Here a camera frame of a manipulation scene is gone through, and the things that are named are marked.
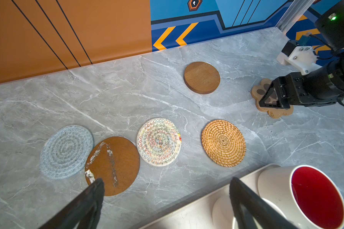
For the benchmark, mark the rattan round coaster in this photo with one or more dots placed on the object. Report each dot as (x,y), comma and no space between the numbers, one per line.
(223,143)

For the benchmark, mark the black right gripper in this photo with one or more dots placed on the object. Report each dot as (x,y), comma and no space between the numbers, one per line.
(322,87)

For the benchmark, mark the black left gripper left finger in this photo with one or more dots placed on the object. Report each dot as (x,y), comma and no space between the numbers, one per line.
(81,213)

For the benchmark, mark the beige serving tray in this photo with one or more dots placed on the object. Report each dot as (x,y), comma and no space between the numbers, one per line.
(195,215)

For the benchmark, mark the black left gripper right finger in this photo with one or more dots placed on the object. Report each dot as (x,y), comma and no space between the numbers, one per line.
(249,209)

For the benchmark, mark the multicolour woven coaster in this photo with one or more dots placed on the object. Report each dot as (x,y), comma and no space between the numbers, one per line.
(159,142)

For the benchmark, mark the dark wooden round coaster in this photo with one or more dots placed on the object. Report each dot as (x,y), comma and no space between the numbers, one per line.
(201,77)

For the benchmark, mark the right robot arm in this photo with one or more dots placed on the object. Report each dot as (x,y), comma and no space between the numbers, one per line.
(331,27)

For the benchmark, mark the white mug red inside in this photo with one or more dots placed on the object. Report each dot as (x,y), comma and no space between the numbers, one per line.
(305,195)

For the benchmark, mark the brown worn round coaster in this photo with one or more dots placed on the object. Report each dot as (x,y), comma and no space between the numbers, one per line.
(116,161)

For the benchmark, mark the right aluminium frame post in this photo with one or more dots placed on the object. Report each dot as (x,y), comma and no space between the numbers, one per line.
(293,14)

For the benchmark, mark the paw shaped cork coaster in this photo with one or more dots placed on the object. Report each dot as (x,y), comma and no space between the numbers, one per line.
(257,92)

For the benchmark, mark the blue-grey woven coaster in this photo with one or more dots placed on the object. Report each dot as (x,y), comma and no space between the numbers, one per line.
(65,153)

